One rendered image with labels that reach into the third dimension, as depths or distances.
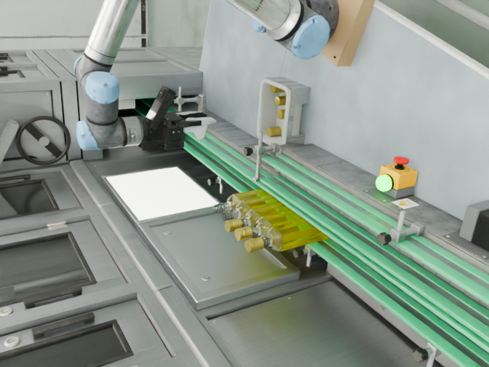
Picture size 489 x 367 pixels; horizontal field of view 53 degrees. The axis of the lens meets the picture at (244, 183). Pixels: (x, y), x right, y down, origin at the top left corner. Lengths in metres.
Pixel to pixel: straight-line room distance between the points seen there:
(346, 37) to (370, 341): 0.83
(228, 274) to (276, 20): 0.71
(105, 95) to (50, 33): 3.78
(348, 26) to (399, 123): 0.31
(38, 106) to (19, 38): 2.78
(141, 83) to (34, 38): 2.76
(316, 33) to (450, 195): 0.53
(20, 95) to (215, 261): 1.11
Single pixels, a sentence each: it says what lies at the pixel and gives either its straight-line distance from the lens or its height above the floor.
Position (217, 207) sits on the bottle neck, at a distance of 1.51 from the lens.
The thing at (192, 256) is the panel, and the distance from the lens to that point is 1.52.
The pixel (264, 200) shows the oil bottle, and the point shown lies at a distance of 1.53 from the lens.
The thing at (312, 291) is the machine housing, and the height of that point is 0.97.
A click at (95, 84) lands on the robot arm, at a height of 1.50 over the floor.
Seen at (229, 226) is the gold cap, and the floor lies 1.16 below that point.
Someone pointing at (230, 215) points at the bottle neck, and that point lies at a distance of 1.47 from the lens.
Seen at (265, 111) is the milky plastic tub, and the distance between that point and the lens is 1.80.
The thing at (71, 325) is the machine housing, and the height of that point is 1.62.
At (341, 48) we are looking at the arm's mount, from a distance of 1.49.
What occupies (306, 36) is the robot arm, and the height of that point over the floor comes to 1.00.
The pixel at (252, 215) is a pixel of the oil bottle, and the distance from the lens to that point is 1.44.
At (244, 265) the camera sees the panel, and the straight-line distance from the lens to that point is 1.49.
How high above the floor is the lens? 1.79
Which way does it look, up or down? 29 degrees down
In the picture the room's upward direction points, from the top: 100 degrees counter-clockwise
